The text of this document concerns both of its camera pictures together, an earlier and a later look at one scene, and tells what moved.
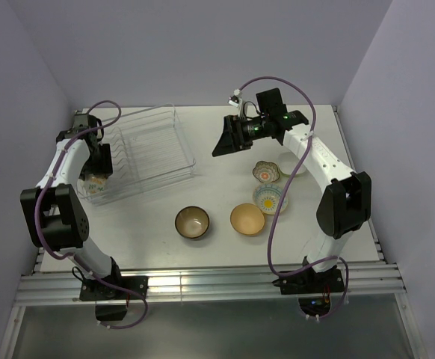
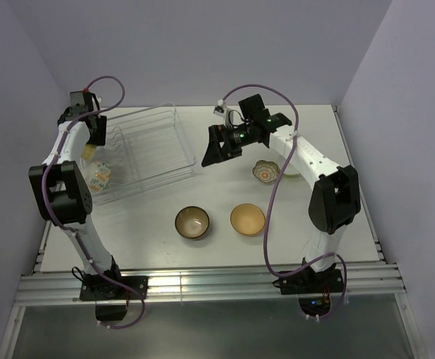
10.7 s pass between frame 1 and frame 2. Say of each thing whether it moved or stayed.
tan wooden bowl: stayed
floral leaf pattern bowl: stayed
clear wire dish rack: stayed
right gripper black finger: moved
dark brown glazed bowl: stayed
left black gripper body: moved
